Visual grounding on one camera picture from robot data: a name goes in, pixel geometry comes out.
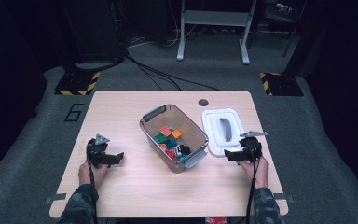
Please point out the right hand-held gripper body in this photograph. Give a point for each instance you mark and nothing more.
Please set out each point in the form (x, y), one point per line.
(250, 149)

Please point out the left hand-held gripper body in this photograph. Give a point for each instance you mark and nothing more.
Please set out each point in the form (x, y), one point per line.
(101, 157)

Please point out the transparent grey storage box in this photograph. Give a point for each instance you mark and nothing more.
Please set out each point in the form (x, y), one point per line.
(195, 137)

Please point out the green building block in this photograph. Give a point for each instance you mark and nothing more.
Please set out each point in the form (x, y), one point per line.
(160, 138)

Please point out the pale pink building block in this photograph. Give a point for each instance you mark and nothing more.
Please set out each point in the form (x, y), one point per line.
(162, 146)

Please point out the white toy car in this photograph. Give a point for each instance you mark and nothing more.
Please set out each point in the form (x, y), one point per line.
(182, 150)

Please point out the teal building block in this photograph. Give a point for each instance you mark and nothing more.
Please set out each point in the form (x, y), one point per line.
(182, 158)

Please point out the red building block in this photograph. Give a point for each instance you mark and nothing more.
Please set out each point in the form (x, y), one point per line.
(170, 153)

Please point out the salmon building block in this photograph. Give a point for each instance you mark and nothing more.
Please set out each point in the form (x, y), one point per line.
(165, 131)

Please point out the dark blue building block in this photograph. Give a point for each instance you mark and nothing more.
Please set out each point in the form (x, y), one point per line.
(171, 143)

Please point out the orange building block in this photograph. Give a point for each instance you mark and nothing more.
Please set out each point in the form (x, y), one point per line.
(176, 134)

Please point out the person's left hand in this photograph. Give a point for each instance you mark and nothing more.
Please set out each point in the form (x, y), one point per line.
(88, 175)

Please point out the person's right hand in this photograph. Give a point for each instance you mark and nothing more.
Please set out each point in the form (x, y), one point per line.
(261, 174)

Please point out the red patterned object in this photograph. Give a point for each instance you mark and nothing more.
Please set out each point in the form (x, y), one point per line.
(216, 221)

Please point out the black striped stand base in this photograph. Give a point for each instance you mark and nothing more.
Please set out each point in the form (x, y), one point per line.
(284, 85)
(74, 84)

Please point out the black cabinet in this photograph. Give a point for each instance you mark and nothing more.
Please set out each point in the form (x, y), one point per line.
(96, 31)

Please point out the grey device on stand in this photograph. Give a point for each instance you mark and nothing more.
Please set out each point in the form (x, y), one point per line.
(284, 8)

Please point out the grey table edge bracket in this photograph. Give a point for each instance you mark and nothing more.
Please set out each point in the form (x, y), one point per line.
(56, 198)
(284, 196)

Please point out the white metal stand frame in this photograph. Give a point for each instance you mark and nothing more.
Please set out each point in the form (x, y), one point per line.
(214, 18)

